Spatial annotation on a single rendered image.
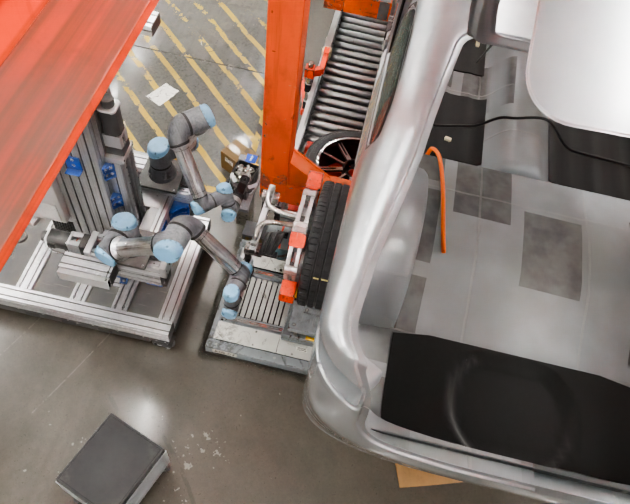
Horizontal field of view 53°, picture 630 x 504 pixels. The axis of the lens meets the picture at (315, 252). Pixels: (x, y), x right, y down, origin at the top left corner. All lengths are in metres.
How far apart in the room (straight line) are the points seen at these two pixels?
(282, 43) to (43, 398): 2.34
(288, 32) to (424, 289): 1.34
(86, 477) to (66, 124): 2.72
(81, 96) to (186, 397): 3.08
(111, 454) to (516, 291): 2.13
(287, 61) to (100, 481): 2.17
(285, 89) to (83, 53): 2.34
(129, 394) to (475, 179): 2.28
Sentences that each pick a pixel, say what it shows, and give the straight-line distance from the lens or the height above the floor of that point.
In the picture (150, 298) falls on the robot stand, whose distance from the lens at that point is 3.83.
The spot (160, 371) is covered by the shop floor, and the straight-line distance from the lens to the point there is 3.85.
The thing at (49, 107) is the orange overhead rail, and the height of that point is 3.00.
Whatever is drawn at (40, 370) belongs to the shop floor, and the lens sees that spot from 3.99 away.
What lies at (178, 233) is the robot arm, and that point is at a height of 1.29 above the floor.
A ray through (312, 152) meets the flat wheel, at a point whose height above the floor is 0.50.
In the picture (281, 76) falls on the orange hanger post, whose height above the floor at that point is 1.48.
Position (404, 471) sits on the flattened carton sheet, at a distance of 3.73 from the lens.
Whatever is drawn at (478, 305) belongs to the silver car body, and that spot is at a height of 0.96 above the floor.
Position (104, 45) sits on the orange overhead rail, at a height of 3.00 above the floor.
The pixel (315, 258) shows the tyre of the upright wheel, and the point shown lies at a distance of 2.93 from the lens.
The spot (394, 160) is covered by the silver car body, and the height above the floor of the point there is 1.80.
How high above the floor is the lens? 3.53
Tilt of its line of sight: 57 degrees down
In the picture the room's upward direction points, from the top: 10 degrees clockwise
